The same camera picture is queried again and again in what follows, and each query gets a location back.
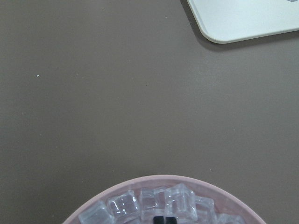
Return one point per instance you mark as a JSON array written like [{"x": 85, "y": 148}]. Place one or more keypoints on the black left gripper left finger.
[{"x": 158, "y": 220}]

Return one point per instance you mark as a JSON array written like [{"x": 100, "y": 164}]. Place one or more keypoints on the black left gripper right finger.
[{"x": 170, "y": 220}]

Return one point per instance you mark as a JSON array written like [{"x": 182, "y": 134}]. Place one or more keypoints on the clear ice cubes pile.
[{"x": 178, "y": 201}]

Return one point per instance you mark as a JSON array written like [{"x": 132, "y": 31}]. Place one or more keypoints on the pink bowl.
[{"x": 224, "y": 202}]

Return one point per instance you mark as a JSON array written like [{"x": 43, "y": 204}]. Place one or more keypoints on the cream rabbit tray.
[{"x": 228, "y": 21}]

